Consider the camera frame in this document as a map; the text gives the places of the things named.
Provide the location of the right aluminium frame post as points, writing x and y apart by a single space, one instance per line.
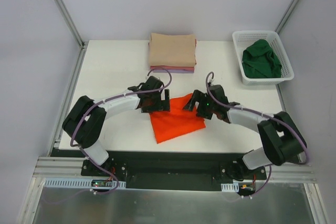
286 16

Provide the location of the left white cable duct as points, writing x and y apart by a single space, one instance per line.
80 183

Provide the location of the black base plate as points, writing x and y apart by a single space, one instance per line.
172 170

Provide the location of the folded purple t-shirt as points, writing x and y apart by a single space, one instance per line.
173 71

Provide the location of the green t-shirt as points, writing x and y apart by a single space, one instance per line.
259 61

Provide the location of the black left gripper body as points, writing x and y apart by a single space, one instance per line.
159 104

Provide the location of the left aluminium frame post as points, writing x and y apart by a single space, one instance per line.
70 23

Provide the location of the aluminium frame post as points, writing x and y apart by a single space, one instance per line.
70 23
286 16

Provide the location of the right white cable duct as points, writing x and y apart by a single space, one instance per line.
230 188

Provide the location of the white cable duct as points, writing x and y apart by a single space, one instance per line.
230 188
80 183

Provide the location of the folded pink t-shirt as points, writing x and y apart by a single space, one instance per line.
172 67

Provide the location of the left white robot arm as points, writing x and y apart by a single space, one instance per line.
84 122

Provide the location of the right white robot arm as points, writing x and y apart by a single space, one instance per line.
280 138

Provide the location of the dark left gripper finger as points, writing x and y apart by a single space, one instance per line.
159 108
165 95

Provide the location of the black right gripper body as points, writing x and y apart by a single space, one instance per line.
198 100

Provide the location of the white plastic basket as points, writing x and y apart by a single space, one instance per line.
244 39

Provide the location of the orange t-shirt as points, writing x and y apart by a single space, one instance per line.
176 122

